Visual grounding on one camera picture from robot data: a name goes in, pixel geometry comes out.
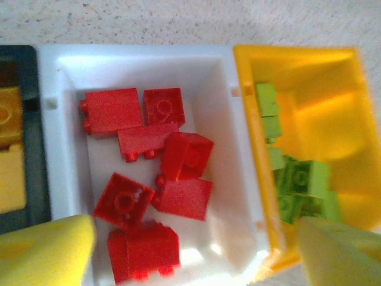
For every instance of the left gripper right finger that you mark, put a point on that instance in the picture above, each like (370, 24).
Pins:
(342, 259)

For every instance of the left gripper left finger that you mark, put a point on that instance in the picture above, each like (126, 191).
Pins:
(38, 256)

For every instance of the yellow lego brick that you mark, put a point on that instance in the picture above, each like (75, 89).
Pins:
(12, 178)

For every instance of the long green lego brick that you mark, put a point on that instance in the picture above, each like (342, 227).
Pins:
(309, 177)

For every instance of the red lego brick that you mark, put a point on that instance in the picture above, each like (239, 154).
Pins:
(184, 198)
(184, 155)
(146, 253)
(163, 104)
(143, 141)
(113, 110)
(123, 202)

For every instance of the yellow plastic bin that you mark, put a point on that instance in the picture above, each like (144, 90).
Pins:
(327, 119)

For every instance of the black plastic bin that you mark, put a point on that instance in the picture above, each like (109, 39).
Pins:
(32, 68)

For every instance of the white plastic bin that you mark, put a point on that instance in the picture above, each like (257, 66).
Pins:
(208, 89)

